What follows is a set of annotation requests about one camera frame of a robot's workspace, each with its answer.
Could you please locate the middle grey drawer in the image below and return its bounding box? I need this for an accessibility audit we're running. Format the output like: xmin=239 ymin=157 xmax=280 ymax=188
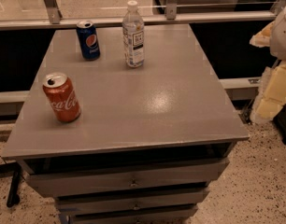
xmin=56 ymin=184 xmax=209 ymax=215

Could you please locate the top grey drawer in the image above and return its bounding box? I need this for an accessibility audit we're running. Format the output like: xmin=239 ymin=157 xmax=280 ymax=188
xmin=27 ymin=158 xmax=229 ymax=197

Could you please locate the red coca-cola can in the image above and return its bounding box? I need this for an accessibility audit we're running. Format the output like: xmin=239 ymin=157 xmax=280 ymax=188
xmin=42 ymin=72 xmax=81 ymax=122

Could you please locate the black stand leg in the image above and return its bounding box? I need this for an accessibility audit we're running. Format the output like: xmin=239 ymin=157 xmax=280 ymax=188
xmin=0 ymin=162 xmax=21 ymax=208

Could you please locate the grey drawer cabinet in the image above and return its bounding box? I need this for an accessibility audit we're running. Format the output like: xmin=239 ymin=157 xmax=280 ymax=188
xmin=1 ymin=23 xmax=250 ymax=224

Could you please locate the clear plastic water bottle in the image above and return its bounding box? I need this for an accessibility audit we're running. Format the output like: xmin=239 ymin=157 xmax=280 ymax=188
xmin=122 ymin=0 xmax=145 ymax=68

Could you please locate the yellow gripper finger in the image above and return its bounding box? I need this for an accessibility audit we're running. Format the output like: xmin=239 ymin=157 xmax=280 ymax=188
xmin=250 ymin=61 xmax=286 ymax=124
xmin=250 ymin=21 xmax=274 ymax=48

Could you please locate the metal railing frame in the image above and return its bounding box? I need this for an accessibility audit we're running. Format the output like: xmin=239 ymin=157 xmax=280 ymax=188
xmin=0 ymin=0 xmax=286 ymax=92

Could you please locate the blue pepsi can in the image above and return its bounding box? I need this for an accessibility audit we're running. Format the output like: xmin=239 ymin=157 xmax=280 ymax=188
xmin=77 ymin=21 xmax=100 ymax=60

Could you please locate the bottom grey drawer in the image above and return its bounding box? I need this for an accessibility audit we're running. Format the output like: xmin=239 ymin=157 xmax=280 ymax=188
xmin=71 ymin=204 xmax=197 ymax=224

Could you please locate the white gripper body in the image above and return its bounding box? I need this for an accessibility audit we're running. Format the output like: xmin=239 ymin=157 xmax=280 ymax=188
xmin=270 ymin=6 xmax=286 ymax=61

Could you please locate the grey drawer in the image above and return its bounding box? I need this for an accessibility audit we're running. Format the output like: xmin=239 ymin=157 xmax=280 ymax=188
xmin=71 ymin=204 xmax=197 ymax=224
xmin=56 ymin=184 xmax=209 ymax=215
xmin=27 ymin=158 xmax=229 ymax=197

